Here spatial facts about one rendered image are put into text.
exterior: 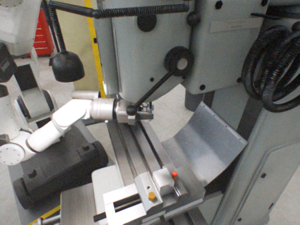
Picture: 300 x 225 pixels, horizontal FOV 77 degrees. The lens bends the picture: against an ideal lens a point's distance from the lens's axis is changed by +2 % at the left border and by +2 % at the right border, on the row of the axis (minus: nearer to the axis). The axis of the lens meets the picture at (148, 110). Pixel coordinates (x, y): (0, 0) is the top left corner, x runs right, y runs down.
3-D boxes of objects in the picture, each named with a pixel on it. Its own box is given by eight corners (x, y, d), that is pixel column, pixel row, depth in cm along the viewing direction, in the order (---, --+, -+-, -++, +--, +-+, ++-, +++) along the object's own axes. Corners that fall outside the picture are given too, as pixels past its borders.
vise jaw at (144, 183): (146, 215, 60) (146, 209, 57) (134, 182, 69) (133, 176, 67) (163, 208, 61) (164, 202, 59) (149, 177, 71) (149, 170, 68)
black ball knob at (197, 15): (190, 27, 41) (192, 12, 39) (183, 25, 43) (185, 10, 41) (202, 27, 42) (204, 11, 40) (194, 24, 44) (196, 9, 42)
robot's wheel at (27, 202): (22, 192, 131) (10, 175, 119) (30, 188, 133) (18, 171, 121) (28, 215, 118) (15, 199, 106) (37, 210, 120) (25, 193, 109)
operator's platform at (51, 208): (22, 177, 185) (3, 150, 162) (87, 146, 219) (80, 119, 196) (43, 252, 136) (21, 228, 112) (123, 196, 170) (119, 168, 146)
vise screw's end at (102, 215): (94, 223, 61) (93, 220, 60) (93, 218, 62) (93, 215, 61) (106, 218, 62) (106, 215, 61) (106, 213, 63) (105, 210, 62)
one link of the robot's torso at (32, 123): (33, 138, 140) (9, 94, 104) (60, 127, 150) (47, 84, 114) (40, 155, 134) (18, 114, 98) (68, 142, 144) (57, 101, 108)
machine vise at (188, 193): (112, 244, 59) (108, 229, 53) (103, 201, 70) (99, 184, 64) (205, 203, 70) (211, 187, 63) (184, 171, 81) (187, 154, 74)
